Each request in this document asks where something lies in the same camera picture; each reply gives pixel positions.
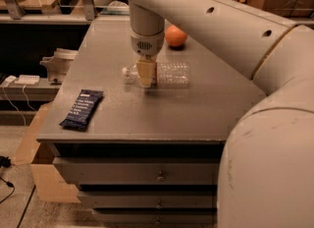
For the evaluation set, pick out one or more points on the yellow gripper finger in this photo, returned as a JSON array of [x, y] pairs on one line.
[[146, 70]]

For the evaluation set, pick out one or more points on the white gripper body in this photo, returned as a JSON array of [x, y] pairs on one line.
[[146, 45]]

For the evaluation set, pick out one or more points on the orange fruit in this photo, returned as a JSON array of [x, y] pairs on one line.
[[175, 37]]

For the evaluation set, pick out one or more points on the white power strip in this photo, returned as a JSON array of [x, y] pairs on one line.
[[27, 80]]

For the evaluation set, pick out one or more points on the white plastic fixture part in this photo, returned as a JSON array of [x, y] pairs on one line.
[[58, 65]]

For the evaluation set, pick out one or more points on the clear plastic water bottle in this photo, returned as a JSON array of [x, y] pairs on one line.
[[166, 75]]

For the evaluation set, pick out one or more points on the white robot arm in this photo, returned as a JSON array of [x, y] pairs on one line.
[[266, 173]]

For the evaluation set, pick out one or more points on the dark blue snack bar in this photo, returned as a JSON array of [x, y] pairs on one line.
[[82, 110]]

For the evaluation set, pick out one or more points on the grey drawer cabinet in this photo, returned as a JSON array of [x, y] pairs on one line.
[[147, 155]]

